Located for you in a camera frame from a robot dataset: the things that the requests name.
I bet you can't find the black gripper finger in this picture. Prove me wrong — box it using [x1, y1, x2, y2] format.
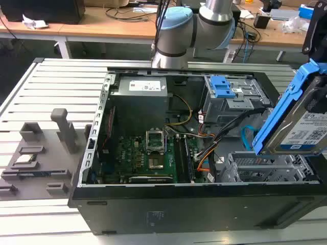
[312, 76, 327, 114]

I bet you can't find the hard disk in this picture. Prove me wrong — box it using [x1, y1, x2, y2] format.
[251, 58, 327, 157]

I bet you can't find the metal disk bay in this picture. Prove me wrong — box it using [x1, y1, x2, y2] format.
[224, 151, 321, 183]

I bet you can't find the RAM slot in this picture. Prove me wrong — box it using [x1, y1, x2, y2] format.
[177, 136, 194, 183]

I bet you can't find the clear plastic bag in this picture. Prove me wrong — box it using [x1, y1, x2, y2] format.
[281, 15, 311, 34]

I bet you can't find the blue cardboard box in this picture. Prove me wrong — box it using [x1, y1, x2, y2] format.
[298, 3, 316, 19]

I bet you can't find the small black box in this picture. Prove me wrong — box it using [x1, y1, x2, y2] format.
[253, 13, 271, 29]

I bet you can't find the metal drive cage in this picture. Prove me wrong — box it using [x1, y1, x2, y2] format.
[203, 75, 272, 125]

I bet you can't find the CPU socket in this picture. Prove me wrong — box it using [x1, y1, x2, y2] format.
[145, 129, 167, 154]

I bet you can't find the black open PC case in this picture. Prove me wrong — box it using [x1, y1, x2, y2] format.
[67, 66, 327, 236]

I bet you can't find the grey power supply unit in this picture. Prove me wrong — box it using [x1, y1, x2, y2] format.
[109, 76, 170, 130]

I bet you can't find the green motherboard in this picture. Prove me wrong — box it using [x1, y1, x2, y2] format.
[112, 131, 196, 184]

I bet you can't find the wooden desk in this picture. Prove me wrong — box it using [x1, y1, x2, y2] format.
[0, 0, 315, 62]

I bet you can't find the metal slat table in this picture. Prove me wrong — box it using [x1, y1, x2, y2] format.
[0, 57, 327, 245]

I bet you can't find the black monitor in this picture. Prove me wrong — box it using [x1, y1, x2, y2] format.
[0, 0, 86, 25]

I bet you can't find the grey parts rack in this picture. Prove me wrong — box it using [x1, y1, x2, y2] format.
[0, 108, 93, 203]

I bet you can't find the crumpled white paper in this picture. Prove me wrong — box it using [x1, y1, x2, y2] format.
[21, 13, 50, 29]

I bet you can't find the silver CPU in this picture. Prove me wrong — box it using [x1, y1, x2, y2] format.
[14, 154, 36, 164]

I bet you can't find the blue hanging cable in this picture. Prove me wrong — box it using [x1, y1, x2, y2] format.
[242, 32, 251, 64]

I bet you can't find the blue disk wire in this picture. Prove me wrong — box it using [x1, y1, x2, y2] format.
[241, 125, 256, 154]

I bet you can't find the blue drive latch bracket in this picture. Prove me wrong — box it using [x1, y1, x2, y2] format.
[208, 75, 236, 99]

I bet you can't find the black disk wire bundle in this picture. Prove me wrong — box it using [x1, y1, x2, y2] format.
[193, 108, 268, 162]

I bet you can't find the yellow power wire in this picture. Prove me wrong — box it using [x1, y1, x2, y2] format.
[163, 93, 194, 127]

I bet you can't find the orange wire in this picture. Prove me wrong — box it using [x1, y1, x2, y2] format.
[197, 152, 213, 172]

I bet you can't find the black cable on desk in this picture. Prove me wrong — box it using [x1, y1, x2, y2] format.
[105, 5, 158, 21]

